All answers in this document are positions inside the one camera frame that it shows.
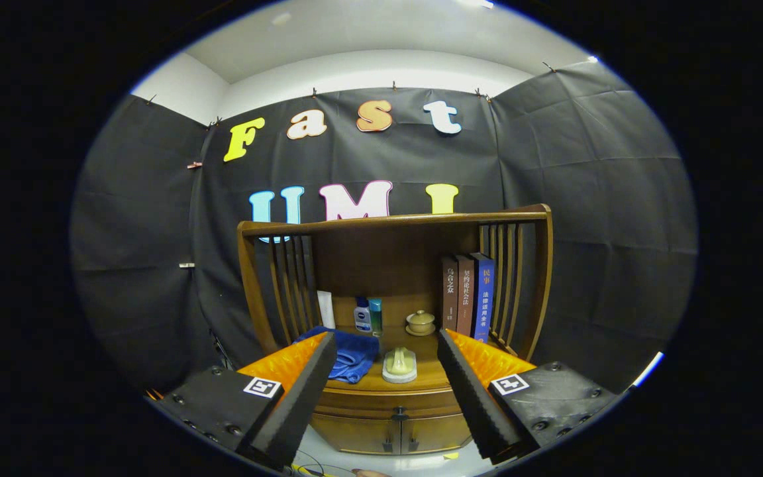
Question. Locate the beige lidded tea cup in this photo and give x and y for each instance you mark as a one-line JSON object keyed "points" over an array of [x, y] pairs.
{"points": [[420, 323]]}

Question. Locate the wooden cabinet door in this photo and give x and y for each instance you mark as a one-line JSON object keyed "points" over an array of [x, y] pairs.
{"points": [[355, 434], [434, 434]]}

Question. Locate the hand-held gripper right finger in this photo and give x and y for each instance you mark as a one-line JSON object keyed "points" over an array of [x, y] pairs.
{"points": [[471, 397]]}

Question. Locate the wooden drawer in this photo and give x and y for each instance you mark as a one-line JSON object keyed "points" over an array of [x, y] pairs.
{"points": [[355, 404]]}

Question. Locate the dark brown book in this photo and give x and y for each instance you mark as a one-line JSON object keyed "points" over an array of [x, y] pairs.
{"points": [[450, 291]]}

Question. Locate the wooden cabinet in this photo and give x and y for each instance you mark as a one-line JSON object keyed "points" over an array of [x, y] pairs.
{"points": [[388, 258]]}

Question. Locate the blue towel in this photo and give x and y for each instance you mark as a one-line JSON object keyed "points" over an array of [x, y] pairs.
{"points": [[355, 358]]}

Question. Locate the wooden countertop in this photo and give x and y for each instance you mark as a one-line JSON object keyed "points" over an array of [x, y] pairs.
{"points": [[429, 374]]}

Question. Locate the blue book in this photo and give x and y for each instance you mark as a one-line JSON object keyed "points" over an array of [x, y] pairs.
{"points": [[484, 295]]}

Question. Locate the reddish brown book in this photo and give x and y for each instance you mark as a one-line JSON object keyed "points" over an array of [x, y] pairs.
{"points": [[465, 291]]}

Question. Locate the white tube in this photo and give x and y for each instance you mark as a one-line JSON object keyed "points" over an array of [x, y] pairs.
{"points": [[325, 310]]}

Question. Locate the white blue lotion bottle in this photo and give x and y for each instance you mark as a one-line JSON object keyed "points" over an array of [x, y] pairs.
{"points": [[362, 318]]}

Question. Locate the teal bottle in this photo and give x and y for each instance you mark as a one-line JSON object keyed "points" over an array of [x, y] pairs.
{"points": [[375, 318]]}

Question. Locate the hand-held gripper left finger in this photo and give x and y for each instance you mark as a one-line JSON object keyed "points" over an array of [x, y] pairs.
{"points": [[302, 404]]}

